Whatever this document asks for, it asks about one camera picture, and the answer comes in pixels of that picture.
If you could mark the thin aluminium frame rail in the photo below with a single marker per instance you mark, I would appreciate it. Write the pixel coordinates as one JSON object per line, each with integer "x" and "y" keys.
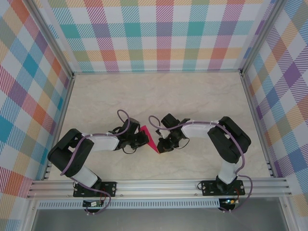
{"x": 156, "y": 71}

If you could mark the aluminium frame post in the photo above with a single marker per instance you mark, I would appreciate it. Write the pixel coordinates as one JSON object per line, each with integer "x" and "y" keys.
{"x": 262, "y": 36}
{"x": 51, "y": 41}

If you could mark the pink paper sheet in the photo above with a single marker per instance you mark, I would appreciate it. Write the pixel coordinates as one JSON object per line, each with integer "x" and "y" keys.
{"x": 150, "y": 139}

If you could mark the small circuit board green light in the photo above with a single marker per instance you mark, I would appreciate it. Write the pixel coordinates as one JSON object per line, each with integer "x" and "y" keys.
{"x": 229, "y": 201}

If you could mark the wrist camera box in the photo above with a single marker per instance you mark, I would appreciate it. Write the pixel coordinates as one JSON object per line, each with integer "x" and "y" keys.
{"x": 132, "y": 124}
{"x": 170, "y": 120}

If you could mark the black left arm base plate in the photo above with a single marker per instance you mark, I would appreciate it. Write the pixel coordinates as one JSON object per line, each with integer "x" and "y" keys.
{"x": 109, "y": 187}

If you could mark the wide aluminium mounting rail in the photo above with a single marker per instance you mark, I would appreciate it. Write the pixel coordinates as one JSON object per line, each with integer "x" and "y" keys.
{"x": 156, "y": 188}

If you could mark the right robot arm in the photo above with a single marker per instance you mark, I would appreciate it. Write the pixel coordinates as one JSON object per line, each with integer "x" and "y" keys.
{"x": 195, "y": 131}

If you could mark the grey metal panel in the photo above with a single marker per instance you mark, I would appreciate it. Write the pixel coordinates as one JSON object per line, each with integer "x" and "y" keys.
{"x": 156, "y": 220}

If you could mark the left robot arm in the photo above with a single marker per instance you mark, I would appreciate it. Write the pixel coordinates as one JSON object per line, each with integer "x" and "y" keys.
{"x": 103, "y": 144}

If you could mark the aluminium side rail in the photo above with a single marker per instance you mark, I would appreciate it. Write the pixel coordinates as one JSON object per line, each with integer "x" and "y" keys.
{"x": 258, "y": 125}
{"x": 60, "y": 125}

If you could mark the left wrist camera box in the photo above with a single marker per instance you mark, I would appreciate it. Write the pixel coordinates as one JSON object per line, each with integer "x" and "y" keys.
{"x": 132, "y": 124}

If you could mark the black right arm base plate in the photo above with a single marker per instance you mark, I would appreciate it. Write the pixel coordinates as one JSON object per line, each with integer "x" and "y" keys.
{"x": 209, "y": 187}

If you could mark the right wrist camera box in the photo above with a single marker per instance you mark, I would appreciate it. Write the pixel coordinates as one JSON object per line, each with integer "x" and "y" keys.
{"x": 170, "y": 120}

